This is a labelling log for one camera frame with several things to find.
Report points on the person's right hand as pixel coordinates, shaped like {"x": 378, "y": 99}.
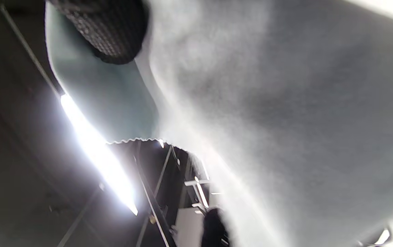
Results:
{"x": 110, "y": 27}

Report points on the light blue cleaning cloth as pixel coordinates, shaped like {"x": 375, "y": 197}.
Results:
{"x": 268, "y": 120}

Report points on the row of ceiling light strips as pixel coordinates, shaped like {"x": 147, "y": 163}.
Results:
{"x": 93, "y": 151}

